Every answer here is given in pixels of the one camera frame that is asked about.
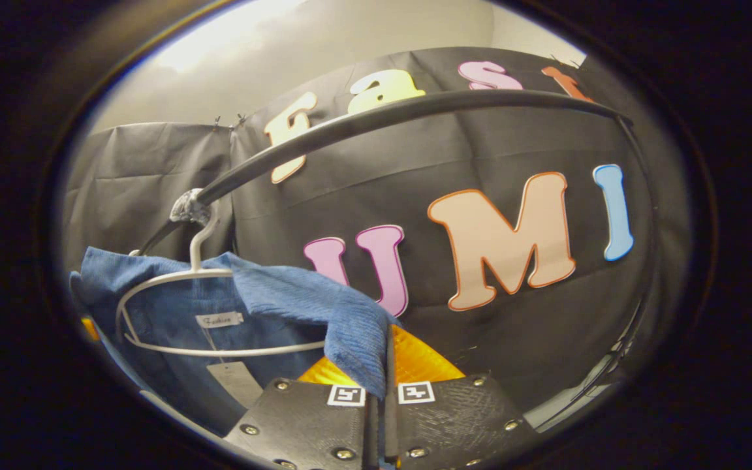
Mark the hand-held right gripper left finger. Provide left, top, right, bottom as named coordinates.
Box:
left=223, top=356, right=380, bottom=470

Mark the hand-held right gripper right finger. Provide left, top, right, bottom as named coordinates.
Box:
left=381, top=323, right=541, bottom=470

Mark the black clothes rack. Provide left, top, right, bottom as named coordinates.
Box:
left=134, top=89, right=661, bottom=392

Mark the blue shirt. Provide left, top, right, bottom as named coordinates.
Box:
left=68, top=246, right=403, bottom=438

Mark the white clothes hanger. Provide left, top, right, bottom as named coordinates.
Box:
left=115, top=189, right=328, bottom=358

